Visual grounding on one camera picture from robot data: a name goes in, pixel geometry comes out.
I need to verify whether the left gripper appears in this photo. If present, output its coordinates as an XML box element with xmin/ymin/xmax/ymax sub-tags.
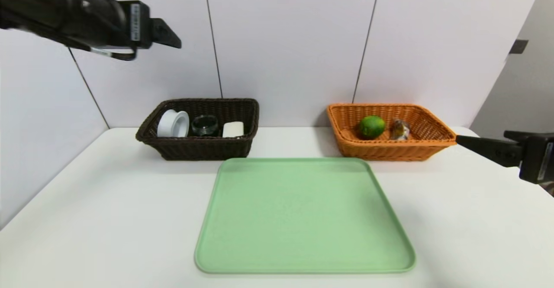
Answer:
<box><xmin>93</xmin><ymin>0</ymin><xmax>182</xmax><ymax>49</ymax></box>

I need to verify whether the white round plastic container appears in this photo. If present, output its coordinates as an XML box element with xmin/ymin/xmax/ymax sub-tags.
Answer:
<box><xmin>157</xmin><ymin>109</ymin><xmax>190</xmax><ymax>138</ymax></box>

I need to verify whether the small glass cup black base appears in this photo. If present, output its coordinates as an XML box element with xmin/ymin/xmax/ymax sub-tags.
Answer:
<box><xmin>191</xmin><ymin>115</ymin><xmax>219</xmax><ymax>137</ymax></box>

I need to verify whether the white soap bar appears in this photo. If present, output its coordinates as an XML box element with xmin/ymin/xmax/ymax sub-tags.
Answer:
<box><xmin>222</xmin><ymin>121</ymin><xmax>245</xmax><ymax>138</ymax></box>

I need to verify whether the green lime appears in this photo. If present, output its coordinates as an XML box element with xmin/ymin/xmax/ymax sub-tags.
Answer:
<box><xmin>358</xmin><ymin>115</ymin><xmax>386</xmax><ymax>140</ymax></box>

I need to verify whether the clear chocolate pack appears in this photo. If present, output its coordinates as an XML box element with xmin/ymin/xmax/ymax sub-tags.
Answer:
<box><xmin>390</xmin><ymin>120</ymin><xmax>412</xmax><ymax>141</ymax></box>

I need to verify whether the dark brown wicker basket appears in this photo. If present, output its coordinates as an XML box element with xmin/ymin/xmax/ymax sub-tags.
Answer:
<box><xmin>135</xmin><ymin>98</ymin><xmax>260</xmax><ymax>161</ymax></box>

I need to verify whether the orange wicker basket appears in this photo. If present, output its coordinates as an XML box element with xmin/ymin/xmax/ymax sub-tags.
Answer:
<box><xmin>326</xmin><ymin>103</ymin><xmax>459</xmax><ymax>162</ymax></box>

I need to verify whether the light green plastic tray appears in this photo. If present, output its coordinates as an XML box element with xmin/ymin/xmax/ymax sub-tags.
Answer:
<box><xmin>194</xmin><ymin>157</ymin><xmax>417</xmax><ymax>274</ymax></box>

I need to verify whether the black wall fixture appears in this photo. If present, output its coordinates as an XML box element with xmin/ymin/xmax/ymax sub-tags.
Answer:
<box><xmin>509</xmin><ymin>39</ymin><xmax>529</xmax><ymax>55</ymax></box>

